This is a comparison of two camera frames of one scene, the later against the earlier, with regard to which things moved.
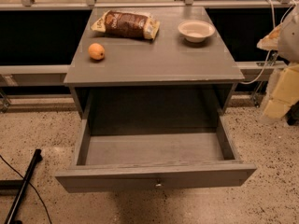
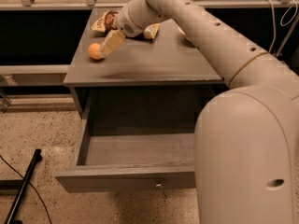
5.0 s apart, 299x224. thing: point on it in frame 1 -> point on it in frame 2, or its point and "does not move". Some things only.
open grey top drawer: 140,161 does not move
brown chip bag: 127,24 does not move
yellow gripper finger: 285,94 -> 131,21
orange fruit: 96,51 does not move
